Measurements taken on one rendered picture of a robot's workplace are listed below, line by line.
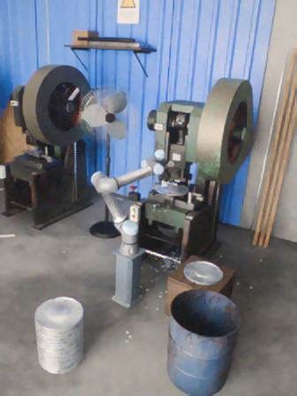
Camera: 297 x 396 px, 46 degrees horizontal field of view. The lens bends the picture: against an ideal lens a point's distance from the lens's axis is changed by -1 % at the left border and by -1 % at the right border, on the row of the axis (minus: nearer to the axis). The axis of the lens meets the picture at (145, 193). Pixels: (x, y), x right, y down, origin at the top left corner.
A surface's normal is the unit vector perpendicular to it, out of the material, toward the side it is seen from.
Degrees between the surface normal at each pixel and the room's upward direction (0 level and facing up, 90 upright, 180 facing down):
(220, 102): 53
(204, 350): 92
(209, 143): 95
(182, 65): 90
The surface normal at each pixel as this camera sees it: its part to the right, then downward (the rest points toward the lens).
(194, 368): -0.27, 0.37
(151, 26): -0.50, 0.29
